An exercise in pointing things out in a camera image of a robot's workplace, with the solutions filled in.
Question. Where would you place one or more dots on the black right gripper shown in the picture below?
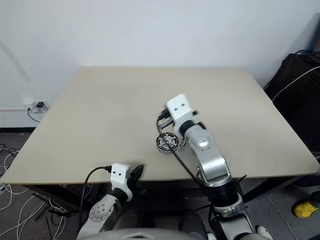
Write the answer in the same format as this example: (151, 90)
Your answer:
(170, 117)

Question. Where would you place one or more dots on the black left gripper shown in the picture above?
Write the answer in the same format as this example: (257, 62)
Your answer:
(132, 183)

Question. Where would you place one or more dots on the round black metallic object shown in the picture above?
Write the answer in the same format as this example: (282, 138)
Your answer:
(167, 142)

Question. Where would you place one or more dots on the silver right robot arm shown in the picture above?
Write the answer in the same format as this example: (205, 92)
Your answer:
(207, 155)

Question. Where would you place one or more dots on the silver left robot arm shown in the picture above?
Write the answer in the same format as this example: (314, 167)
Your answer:
(100, 212)

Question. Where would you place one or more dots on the dark rounded robot torso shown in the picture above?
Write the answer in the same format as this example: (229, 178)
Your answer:
(150, 225)

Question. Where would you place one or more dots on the black table leg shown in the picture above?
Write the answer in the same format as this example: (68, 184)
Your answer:
(270, 188)
(57, 196)

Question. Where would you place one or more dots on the black power adapter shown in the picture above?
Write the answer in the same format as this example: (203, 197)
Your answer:
(40, 104)

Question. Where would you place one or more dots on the large black bag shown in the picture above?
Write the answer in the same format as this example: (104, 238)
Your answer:
(295, 107)

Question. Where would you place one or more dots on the yellow shoe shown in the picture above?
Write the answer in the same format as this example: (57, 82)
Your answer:
(305, 207)

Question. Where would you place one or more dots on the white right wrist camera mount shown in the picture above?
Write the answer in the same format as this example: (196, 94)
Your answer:
(178, 107)

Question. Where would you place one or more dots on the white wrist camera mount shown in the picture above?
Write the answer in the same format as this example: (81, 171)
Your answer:
(118, 175)
(178, 107)

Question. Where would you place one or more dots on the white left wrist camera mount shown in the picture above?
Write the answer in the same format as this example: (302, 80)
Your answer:
(118, 175)

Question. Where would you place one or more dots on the white wall socket strip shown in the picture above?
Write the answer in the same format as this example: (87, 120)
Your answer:
(30, 103)

